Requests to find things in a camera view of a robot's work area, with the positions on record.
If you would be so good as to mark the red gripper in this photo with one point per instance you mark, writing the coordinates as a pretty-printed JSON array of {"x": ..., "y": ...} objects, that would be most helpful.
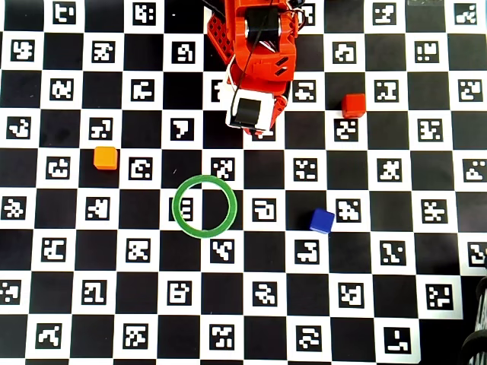
[{"x": 248, "y": 111}]

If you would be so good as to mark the red cube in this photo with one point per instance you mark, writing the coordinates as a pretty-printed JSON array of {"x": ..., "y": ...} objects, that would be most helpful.
[{"x": 354, "y": 104}]

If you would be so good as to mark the blue cube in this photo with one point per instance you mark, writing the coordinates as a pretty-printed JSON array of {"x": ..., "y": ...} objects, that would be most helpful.
[{"x": 322, "y": 220}]

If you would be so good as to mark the orange cube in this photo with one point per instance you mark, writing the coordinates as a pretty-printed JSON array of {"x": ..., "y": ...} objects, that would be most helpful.
[{"x": 105, "y": 157}]

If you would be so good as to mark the red robot arm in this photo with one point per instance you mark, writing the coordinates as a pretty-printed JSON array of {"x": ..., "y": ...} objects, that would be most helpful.
[{"x": 262, "y": 64}]

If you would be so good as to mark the checkerboard marker mat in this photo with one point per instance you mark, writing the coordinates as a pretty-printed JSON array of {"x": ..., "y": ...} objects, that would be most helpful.
[{"x": 114, "y": 266}]

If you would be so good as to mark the black stand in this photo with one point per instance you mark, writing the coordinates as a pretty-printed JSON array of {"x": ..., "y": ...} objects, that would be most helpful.
[{"x": 483, "y": 300}]

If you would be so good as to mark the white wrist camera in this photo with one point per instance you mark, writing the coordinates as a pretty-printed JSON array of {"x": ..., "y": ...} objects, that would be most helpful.
[{"x": 249, "y": 110}]

